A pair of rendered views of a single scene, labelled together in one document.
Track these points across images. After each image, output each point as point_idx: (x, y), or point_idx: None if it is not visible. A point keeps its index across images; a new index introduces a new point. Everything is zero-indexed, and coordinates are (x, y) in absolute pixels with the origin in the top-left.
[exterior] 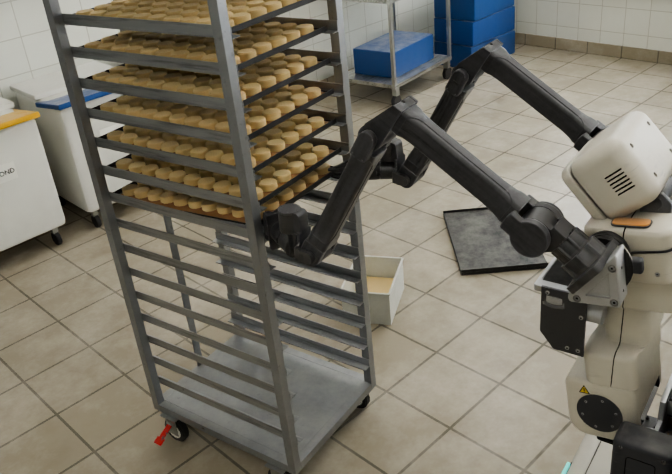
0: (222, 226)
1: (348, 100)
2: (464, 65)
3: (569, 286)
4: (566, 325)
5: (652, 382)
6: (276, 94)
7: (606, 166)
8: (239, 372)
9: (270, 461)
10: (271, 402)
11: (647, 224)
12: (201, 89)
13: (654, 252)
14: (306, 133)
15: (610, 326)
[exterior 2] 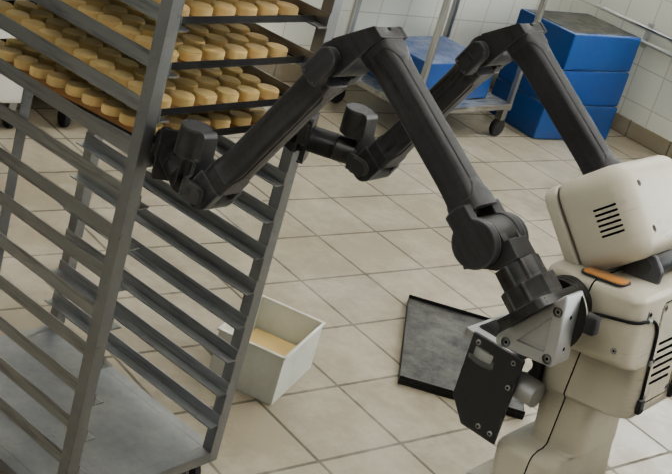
0: (99, 128)
1: (329, 39)
2: (488, 38)
3: (500, 318)
4: (487, 394)
5: None
6: None
7: (600, 195)
8: (38, 347)
9: None
10: (61, 423)
11: (622, 283)
12: None
13: (618, 319)
14: (258, 57)
15: (541, 418)
